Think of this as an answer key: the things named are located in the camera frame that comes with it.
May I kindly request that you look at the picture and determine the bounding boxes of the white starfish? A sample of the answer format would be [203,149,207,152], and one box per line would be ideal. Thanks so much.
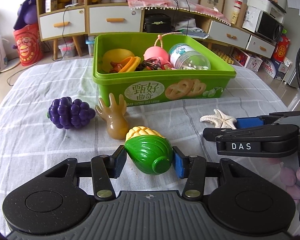
[200,109,237,129]

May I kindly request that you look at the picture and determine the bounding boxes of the amber rubber hand toy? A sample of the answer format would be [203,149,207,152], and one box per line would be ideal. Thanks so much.
[95,93,129,140]

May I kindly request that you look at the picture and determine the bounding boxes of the green yellow toy corn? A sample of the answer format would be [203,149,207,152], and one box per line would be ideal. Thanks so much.
[125,126,173,175]

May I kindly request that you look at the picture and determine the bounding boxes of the purple toy grapes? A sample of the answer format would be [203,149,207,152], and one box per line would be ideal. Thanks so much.
[47,96,96,129]

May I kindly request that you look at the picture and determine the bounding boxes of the clear cotton swab jar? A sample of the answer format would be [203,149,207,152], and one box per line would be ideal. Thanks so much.
[169,43,211,70]

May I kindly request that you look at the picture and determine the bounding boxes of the pink round toy with cord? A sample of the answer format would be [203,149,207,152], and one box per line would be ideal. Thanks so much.
[143,34,169,64]

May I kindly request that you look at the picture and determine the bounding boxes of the yellow toy duck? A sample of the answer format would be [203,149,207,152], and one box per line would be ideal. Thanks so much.
[101,48,134,73]

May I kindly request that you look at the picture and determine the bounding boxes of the person hand in purple glove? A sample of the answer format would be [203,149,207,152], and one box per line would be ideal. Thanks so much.
[268,158,300,204]

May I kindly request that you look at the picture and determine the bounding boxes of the white patterned storage box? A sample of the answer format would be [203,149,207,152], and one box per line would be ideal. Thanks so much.
[232,48,262,72]

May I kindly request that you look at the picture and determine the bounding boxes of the yellow egg tray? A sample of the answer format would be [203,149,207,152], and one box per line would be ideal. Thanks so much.
[212,49,234,64]

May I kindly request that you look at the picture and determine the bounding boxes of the grey checked table cloth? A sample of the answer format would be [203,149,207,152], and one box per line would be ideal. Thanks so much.
[0,59,286,235]

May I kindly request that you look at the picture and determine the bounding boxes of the green plastic cookie box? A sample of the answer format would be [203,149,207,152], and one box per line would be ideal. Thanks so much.
[93,33,236,106]

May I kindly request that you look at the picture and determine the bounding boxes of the microwave oven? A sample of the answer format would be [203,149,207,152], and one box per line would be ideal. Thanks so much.
[242,6,283,43]

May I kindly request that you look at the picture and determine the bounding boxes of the black bag on shelf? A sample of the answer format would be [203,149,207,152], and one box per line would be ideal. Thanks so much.
[143,14,172,34]

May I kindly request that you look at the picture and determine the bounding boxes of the red printed bucket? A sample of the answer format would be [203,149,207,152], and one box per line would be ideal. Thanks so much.
[13,23,43,67]

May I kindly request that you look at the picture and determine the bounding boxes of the pink lace cloth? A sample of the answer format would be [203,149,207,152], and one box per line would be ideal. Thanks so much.
[127,0,231,26]

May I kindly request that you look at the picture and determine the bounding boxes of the wooden cabinet with drawers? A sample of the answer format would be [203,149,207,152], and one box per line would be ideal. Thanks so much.
[36,0,275,58]

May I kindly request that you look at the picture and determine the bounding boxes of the purple cap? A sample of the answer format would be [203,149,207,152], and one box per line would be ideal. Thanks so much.
[13,0,38,30]

